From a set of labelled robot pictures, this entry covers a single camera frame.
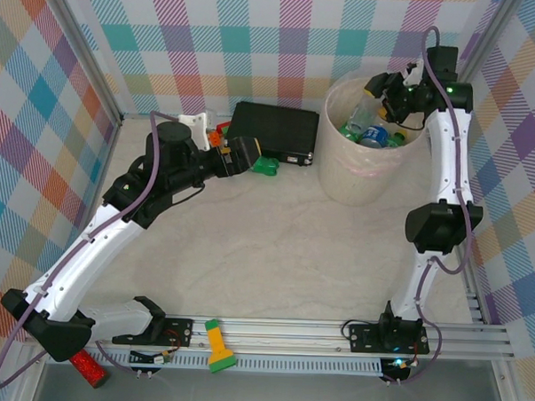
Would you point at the aluminium side rail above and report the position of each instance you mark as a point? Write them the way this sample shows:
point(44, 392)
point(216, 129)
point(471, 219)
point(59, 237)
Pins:
point(475, 303)

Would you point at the beige round bin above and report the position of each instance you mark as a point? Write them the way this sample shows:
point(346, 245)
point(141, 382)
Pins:
point(344, 181)

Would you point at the orange toy block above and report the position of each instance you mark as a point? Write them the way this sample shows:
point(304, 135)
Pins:
point(217, 139)

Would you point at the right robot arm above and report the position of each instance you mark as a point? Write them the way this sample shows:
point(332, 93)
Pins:
point(446, 164)

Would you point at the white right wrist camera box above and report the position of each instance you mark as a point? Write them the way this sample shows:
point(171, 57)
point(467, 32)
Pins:
point(413, 73)

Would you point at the red glitter tube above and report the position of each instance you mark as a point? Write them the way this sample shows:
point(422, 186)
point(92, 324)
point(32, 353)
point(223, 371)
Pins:
point(89, 368)

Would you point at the aluminium table rail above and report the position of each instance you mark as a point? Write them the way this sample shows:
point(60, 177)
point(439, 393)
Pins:
point(288, 334)

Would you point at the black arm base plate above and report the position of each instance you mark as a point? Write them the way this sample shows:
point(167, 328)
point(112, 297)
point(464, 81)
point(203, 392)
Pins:
point(177, 330)
point(363, 338)

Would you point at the clear bottle blue label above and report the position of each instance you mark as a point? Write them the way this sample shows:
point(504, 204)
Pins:
point(374, 136)

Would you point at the black hard case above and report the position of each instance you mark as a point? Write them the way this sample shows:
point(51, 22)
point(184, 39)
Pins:
point(279, 125)

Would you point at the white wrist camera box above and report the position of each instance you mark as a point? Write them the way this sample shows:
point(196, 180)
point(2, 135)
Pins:
point(195, 122)
point(413, 73)

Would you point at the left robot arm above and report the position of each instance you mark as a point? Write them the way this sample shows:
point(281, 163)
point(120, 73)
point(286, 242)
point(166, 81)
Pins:
point(83, 254)

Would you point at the small circuit board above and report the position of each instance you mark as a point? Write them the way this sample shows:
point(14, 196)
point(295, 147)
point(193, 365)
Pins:
point(400, 366)
point(160, 359)

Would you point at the yellow green toy flashlight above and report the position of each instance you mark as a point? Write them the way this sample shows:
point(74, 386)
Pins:
point(219, 347)

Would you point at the green bottle blue cap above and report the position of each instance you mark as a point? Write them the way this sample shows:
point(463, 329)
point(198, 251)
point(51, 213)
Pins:
point(266, 166)

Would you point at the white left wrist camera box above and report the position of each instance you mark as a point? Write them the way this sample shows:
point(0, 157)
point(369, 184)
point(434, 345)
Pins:
point(195, 122)

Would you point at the aluminium frame post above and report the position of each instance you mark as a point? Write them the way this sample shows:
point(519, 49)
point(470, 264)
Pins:
point(87, 50)
point(483, 41)

